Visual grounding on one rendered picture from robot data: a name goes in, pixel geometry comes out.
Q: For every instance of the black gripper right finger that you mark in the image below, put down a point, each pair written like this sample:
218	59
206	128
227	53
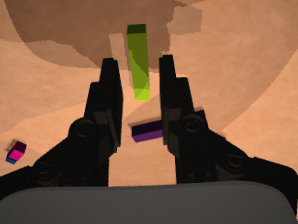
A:
199	151

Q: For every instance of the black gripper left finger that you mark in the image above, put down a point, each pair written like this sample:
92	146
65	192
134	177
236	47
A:
74	162

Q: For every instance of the purple rod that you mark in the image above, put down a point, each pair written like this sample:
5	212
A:
151	130

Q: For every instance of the small blue block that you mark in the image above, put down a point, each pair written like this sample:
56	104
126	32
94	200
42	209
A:
10	160

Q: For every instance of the magenta rod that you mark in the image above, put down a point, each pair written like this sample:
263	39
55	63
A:
17	150

